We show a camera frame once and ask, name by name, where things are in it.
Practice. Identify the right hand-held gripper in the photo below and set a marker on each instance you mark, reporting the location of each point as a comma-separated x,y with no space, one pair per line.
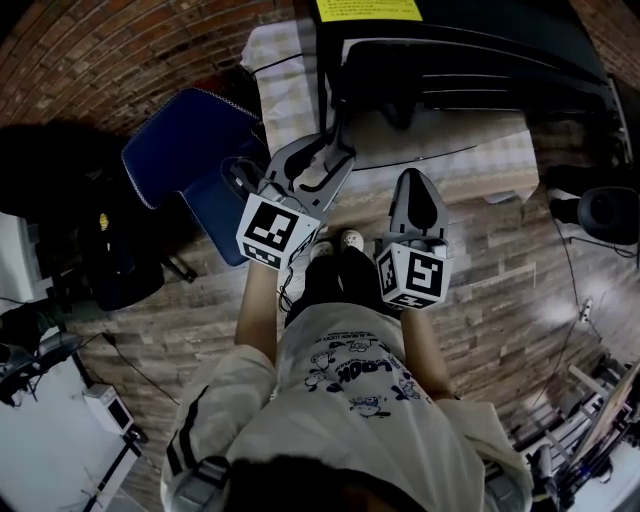
425,275

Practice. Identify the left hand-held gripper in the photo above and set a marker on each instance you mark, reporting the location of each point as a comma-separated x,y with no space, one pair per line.
272,227

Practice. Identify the person's right forearm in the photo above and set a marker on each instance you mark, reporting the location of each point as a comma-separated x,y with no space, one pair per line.
422,350

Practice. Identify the person's left forearm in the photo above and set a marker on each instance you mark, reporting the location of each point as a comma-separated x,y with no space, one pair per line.
260,315

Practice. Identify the black mini fridge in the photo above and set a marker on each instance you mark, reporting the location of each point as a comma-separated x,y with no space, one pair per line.
475,30

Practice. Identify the black cap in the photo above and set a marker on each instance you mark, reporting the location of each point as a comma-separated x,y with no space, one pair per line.
240,175

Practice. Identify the person's right white shoe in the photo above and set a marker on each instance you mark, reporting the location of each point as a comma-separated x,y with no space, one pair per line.
351,239

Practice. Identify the person's white shoe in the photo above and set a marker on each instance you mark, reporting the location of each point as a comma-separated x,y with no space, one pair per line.
351,239
322,250

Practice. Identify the person's left white shoe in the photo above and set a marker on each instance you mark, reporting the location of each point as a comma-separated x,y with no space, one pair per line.
322,250

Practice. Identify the table with checked tablecloth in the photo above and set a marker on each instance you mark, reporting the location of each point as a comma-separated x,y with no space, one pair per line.
285,100

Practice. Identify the person's black trousers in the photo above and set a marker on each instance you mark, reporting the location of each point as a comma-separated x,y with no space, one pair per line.
330,280

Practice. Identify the blue padded chair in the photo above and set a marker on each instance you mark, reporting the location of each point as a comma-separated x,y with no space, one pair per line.
190,135

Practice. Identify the yellow sticker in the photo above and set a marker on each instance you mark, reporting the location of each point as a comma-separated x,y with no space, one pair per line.
370,9

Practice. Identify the white power strip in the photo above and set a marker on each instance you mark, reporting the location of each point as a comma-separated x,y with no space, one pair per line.
585,310

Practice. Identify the black shell chair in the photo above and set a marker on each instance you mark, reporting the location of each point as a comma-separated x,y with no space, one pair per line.
610,210

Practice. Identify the person's white printed shirt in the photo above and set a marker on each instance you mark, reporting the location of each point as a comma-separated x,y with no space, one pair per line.
340,430

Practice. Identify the black office chair with jacket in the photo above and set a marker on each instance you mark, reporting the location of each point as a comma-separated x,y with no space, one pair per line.
75,210

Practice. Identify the cluttered metal rack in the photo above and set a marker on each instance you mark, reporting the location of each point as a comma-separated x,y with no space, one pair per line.
590,440

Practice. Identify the white desk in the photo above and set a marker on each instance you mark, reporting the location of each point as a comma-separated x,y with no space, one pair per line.
20,255

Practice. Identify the white box device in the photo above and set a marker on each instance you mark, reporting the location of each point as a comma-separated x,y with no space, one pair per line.
107,410

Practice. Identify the grey office chair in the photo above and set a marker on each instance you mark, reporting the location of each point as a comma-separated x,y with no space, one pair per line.
45,350

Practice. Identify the black floor stand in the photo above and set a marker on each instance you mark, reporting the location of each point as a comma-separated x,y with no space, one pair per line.
125,450

